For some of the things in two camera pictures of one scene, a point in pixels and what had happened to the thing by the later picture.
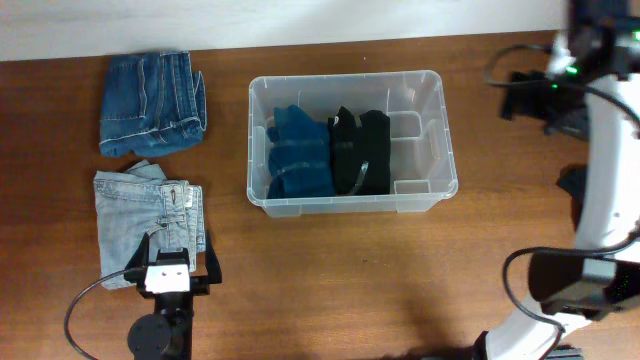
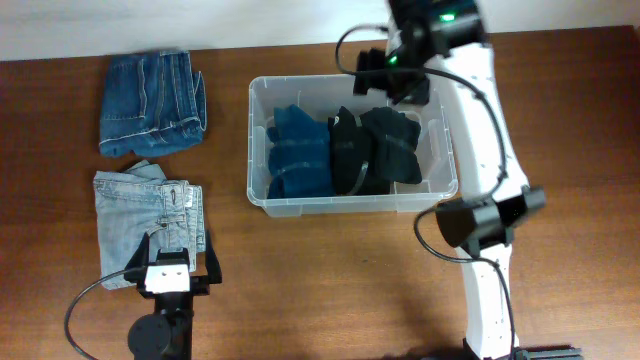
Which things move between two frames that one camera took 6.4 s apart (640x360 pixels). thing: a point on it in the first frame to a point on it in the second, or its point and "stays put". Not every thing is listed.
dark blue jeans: [151, 102] stays put
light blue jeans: [138, 201] stays put
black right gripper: [531, 108] to [374, 72]
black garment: [572, 178] to [392, 140]
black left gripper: [200, 284] stays put
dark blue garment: [300, 157] stays put
